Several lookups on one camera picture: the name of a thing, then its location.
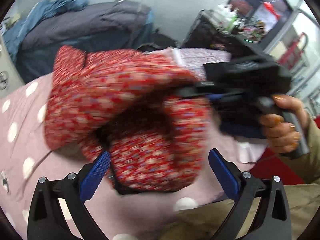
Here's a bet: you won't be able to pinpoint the dark blue grey bed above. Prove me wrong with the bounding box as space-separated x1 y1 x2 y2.
15 0 154 83

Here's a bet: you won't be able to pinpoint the right hand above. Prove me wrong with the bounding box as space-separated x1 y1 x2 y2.
259 95 310 154

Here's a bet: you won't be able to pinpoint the dark display cabinet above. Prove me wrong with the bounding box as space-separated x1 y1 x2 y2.
228 0 293 49

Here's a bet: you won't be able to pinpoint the white medical machine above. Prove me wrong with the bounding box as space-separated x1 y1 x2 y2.
0 36 25 98

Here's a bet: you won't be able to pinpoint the grey patterned cloth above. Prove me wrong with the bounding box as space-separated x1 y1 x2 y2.
171 48 231 80

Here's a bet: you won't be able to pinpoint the pink polka dot bedsheet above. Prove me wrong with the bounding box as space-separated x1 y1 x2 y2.
0 47 268 240

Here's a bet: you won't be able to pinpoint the black wire rack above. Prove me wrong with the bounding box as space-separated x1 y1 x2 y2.
180 9 264 59

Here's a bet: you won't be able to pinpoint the blue quilt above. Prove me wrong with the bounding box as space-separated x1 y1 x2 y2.
3 0 89 63

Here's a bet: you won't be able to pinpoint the red floral quilted jacket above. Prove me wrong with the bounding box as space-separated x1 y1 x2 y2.
44 46 210 192

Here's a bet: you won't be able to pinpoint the khaki trousers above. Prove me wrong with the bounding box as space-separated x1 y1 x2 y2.
160 119 319 239

